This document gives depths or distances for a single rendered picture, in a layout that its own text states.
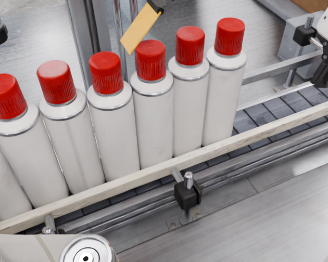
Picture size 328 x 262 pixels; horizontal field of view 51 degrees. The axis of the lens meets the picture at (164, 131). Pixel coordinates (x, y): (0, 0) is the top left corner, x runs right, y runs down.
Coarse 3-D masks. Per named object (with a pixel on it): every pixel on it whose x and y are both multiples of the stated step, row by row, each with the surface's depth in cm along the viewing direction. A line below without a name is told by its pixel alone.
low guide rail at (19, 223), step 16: (304, 112) 54; (320, 112) 55; (256, 128) 52; (272, 128) 52; (288, 128) 54; (224, 144) 50; (240, 144) 51; (176, 160) 48; (192, 160) 49; (128, 176) 46; (144, 176) 46; (160, 176) 48; (80, 192) 45; (96, 192) 45; (112, 192) 46; (48, 208) 43; (64, 208) 44; (0, 224) 42; (16, 224) 42; (32, 224) 43
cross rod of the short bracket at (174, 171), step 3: (171, 168) 48; (174, 168) 48; (177, 168) 48; (171, 171) 48; (174, 171) 47; (177, 171) 47; (171, 174) 48; (174, 174) 47; (177, 174) 47; (180, 174) 47; (174, 177) 47; (177, 177) 47; (180, 177) 47; (177, 180) 46; (180, 180) 46
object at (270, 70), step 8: (304, 56) 56; (312, 56) 56; (320, 56) 57; (272, 64) 55; (280, 64) 55; (288, 64) 55; (296, 64) 56; (304, 64) 57; (248, 72) 54; (256, 72) 54; (264, 72) 54; (272, 72) 55; (280, 72) 55; (248, 80) 53; (256, 80) 54
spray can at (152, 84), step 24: (144, 48) 37; (144, 72) 38; (168, 72) 40; (144, 96) 39; (168, 96) 40; (144, 120) 42; (168, 120) 43; (144, 144) 45; (168, 144) 46; (144, 168) 50
